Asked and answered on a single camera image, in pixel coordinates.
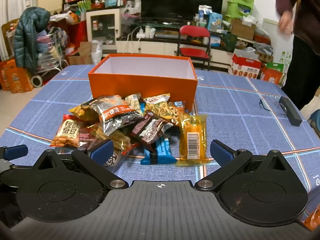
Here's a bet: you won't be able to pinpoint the red and white carton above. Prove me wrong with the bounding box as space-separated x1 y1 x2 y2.
230 52 262 80

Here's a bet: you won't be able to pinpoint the red folding chair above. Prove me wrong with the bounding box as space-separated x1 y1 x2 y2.
176 25 212 71

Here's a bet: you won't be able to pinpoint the white television stand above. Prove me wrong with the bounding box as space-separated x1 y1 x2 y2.
116 21 233 67

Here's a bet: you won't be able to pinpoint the black eyeglasses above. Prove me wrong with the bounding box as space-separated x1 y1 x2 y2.
259 95 288 117

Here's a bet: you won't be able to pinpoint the orange cardboard box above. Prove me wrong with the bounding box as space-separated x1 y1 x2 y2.
88 53 198 112

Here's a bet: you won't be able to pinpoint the orange gift box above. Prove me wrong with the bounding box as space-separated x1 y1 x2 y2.
261 62 285 84

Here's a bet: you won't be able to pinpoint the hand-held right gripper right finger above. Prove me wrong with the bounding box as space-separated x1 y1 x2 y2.
195 140 292 190

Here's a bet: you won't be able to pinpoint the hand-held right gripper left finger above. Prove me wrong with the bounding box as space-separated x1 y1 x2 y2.
31 139 129 190

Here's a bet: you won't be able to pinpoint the blue printed package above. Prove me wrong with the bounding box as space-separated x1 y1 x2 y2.
206 12 223 29

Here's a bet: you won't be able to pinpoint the orange cartons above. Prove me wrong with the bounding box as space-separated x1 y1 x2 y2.
0 59 34 94

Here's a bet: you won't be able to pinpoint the green plastic storage rack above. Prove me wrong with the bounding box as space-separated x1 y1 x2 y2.
224 0 256 23

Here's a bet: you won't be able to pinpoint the blue plaid tablecloth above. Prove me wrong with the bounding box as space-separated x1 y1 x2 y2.
0 64 320 232

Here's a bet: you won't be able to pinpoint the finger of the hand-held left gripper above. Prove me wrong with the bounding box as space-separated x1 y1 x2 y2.
0 144 28 161

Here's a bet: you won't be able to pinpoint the brown cardboard box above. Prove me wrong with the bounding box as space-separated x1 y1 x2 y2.
230 17 257 40

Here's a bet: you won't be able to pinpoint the white glass-door cabinet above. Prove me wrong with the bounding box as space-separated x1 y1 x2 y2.
86 8 121 50

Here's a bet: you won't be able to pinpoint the teal puffer jacket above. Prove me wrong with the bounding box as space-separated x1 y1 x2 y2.
14 7 50 69

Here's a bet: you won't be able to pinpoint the metal folding cart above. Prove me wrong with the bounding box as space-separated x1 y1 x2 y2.
32 27 68 80

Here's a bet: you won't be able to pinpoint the black glasses case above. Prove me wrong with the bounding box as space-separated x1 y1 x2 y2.
278 96 303 127

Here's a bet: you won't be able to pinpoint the pile of snack packets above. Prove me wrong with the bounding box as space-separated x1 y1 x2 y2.
49 94 208 167

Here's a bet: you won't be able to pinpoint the white curtain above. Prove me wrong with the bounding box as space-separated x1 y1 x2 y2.
0 0 38 25

